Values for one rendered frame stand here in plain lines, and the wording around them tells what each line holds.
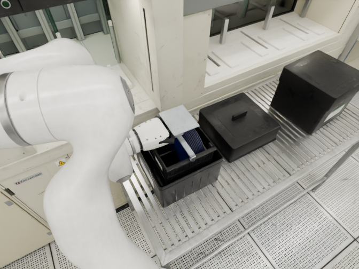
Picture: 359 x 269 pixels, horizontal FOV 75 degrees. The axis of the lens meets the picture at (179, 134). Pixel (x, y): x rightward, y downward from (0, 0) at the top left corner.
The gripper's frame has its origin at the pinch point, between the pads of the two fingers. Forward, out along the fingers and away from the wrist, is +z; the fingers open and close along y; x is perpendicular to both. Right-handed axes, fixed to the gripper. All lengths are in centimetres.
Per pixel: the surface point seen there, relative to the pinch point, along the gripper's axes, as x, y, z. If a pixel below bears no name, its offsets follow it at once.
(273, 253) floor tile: -107, 45, 46
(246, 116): -20.2, -4.8, 40.6
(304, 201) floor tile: -107, 29, 92
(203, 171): -15.6, 13.7, 3.6
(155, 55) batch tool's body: 11.4, -26.6, 4.5
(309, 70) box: -5, -4, 74
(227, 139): -20.4, 2.3, 23.9
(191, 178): -16.8, 13.6, -1.5
